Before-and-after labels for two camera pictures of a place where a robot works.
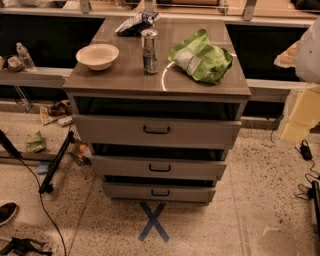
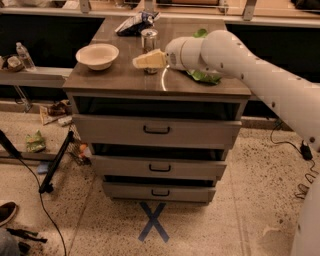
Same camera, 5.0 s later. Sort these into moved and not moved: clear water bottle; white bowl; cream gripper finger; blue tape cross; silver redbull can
Moved: cream gripper finger
Not moved: silver redbull can; clear water bottle; white bowl; blue tape cross
